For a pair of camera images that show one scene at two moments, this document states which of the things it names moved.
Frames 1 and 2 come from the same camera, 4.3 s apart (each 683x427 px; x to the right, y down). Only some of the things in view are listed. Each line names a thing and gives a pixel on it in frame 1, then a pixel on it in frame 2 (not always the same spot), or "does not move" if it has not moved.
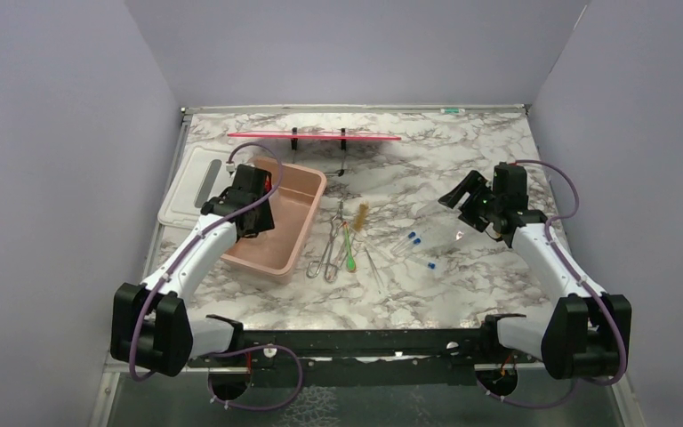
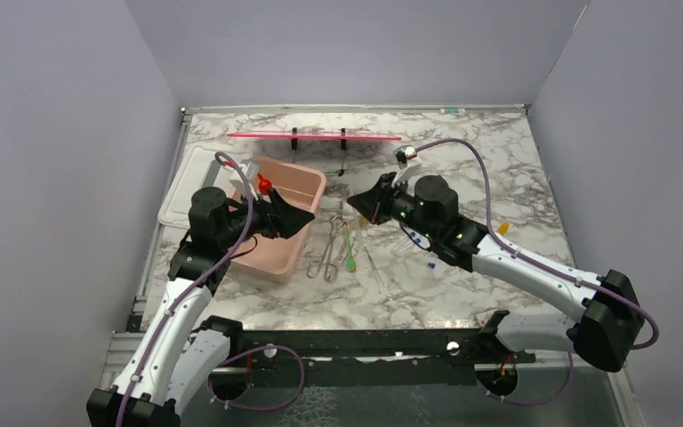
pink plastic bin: [276, 253] does not move
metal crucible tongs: [332, 269] does not move
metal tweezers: [380, 285] does not move
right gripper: [475, 183] to [373, 204]
